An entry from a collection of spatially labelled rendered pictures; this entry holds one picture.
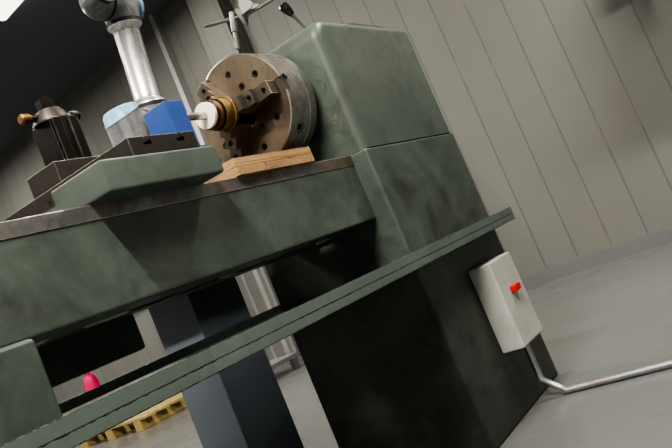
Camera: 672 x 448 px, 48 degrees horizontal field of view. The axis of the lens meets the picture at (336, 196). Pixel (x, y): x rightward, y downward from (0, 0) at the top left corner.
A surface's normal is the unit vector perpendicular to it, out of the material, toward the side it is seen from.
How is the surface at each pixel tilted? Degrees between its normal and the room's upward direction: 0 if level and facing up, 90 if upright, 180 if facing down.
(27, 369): 90
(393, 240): 90
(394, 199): 90
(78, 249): 90
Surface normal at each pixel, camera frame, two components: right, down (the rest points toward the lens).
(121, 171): 0.76, -0.37
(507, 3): -0.59, 0.18
